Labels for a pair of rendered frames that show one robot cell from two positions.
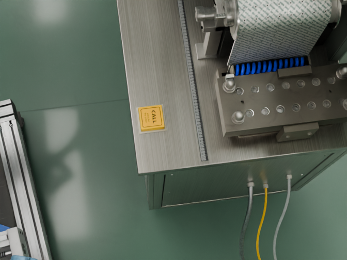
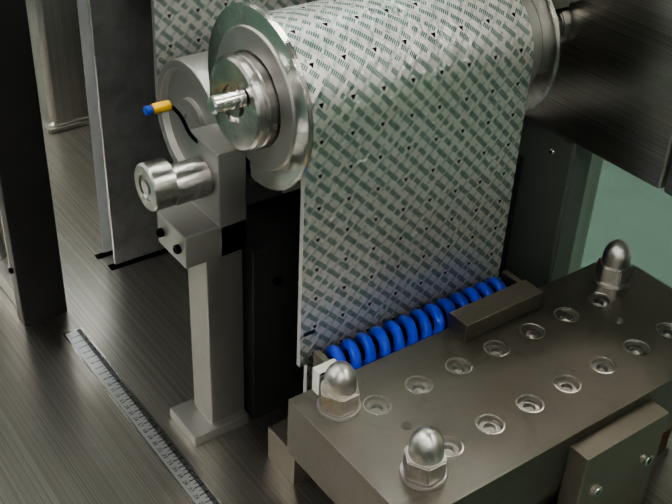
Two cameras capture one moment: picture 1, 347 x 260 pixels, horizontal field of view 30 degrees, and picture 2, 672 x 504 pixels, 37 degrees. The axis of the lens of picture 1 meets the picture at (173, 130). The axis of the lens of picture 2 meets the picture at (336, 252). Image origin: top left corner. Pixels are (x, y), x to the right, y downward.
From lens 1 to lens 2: 1.18 m
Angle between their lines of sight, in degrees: 42
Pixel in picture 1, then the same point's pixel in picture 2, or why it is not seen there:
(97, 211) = not seen: outside the picture
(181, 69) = (156, 488)
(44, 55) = not seen: outside the picture
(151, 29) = (16, 426)
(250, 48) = (353, 240)
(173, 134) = not seen: outside the picture
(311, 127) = (647, 417)
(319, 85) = (582, 318)
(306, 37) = (489, 161)
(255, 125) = (490, 469)
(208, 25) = (194, 228)
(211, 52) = (230, 404)
